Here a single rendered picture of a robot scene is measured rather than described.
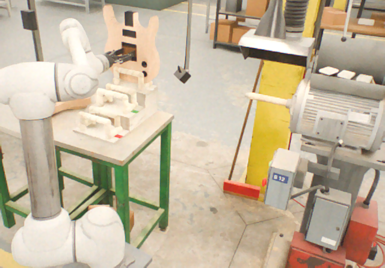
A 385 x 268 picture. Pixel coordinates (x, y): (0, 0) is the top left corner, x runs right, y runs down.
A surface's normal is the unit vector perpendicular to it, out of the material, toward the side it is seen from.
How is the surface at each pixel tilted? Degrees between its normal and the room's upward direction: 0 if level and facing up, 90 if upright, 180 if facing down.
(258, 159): 90
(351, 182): 90
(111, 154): 0
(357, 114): 62
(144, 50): 90
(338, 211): 90
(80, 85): 75
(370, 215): 0
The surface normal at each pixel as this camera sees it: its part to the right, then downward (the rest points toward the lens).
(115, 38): -0.43, 0.40
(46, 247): 0.25, 0.23
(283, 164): 0.06, -0.88
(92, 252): 0.18, 0.43
